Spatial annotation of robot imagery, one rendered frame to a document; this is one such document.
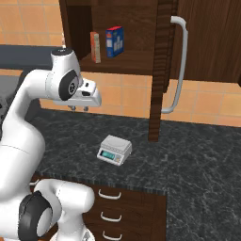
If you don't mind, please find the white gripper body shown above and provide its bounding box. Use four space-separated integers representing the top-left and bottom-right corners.
52 88 104 108

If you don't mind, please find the white digital scale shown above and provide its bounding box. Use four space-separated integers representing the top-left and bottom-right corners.
96 134 133 167

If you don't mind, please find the orange food box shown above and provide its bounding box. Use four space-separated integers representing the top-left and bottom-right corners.
89 30 103 65

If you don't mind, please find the blue food box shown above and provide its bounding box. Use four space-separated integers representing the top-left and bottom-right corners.
104 25 125 59

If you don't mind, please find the dark wood open cabinet door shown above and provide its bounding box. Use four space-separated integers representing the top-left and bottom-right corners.
148 0 180 143

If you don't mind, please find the dark wood drawer cabinet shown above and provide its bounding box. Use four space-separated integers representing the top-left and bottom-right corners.
30 179 168 241

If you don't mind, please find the dark wood closed cabinet door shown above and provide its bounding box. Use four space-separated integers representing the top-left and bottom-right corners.
169 0 241 84

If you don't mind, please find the dark grey range hood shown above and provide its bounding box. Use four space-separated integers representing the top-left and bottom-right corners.
0 44 65 72

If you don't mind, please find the open dark wood wall cabinet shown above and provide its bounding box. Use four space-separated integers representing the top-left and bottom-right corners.
58 0 173 77

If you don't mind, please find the white curved drawer handle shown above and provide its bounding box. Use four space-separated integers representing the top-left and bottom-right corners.
100 211 123 223
97 188 122 201
102 230 123 241

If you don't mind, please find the long grey cabinet door handle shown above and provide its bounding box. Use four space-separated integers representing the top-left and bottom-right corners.
160 15 189 115

